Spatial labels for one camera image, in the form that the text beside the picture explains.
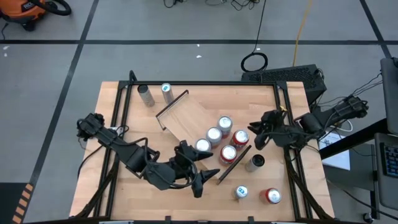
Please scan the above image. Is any black mat with orange stripes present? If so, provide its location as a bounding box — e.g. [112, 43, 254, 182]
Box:
[0, 182, 34, 224]

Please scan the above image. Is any thin black cable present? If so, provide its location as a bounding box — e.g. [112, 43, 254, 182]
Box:
[253, 0, 267, 54]

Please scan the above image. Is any white Celsius slim can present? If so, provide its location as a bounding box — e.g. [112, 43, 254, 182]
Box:
[244, 154, 266, 173]
[137, 84, 155, 108]

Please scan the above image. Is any black looped cable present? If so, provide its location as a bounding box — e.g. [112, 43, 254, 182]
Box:
[241, 52, 269, 73]

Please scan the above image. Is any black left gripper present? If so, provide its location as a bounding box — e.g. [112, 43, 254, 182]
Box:
[169, 140, 221, 199]

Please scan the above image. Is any black diagonal beam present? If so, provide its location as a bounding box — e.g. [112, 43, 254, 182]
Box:
[319, 118, 398, 160]

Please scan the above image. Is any yellow cable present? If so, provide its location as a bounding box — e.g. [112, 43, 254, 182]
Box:
[292, 0, 313, 67]

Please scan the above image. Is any silver red Spindrift can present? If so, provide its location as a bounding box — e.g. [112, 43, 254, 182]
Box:
[205, 126, 223, 149]
[216, 115, 234, 139]
[194, 138, 212, 153]

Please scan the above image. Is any red Fanta can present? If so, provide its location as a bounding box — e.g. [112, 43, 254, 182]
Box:
[219, 144, 238, 166]
[229, 129, 251, 151]
[259, 187, 282, 205]

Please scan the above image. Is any silver blue slim can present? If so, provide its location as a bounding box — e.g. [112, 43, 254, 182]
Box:
[233, 185, 249, 200]
[160, 82, 175, 105]

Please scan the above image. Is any white paper sheet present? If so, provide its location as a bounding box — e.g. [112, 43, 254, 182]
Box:
[320, 131, 351, 171]

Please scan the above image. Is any orange shop vacuum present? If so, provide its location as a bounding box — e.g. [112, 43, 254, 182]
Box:
[0, 0, 73, 32]

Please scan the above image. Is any wooden shelf with black legs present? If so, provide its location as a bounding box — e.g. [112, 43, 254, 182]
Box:
[155, 89, 252, 185]

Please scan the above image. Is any black perforated control box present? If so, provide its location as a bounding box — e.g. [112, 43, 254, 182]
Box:
[241, 63, 328, 105]

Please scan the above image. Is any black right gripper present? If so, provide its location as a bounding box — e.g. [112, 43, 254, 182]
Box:
[248, 109, 300, 151]

